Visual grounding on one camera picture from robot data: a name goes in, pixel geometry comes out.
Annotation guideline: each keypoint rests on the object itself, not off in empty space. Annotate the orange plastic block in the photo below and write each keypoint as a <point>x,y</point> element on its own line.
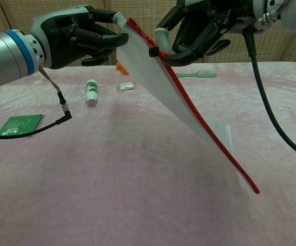
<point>120,67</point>

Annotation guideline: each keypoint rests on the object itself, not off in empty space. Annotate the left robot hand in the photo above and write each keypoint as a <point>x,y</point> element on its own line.
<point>65,38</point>

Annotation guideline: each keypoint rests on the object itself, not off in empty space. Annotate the green foil packet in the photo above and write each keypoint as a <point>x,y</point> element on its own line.
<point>22,123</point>

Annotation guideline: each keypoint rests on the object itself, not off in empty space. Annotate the white mesh red-zipper pouch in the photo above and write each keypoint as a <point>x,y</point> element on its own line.
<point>147,69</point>

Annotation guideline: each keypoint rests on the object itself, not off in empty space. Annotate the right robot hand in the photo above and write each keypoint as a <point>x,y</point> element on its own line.
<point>201,30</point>

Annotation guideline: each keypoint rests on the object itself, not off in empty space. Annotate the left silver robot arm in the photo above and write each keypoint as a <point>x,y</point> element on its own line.
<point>4,59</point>

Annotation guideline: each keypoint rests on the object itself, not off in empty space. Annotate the small white eraser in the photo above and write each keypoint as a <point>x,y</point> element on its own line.
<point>126,86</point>

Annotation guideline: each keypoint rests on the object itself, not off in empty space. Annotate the white green glue bottle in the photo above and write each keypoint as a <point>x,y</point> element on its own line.
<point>92,92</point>

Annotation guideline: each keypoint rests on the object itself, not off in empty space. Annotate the pink plush table cloth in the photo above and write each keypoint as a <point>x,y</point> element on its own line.
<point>111,179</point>

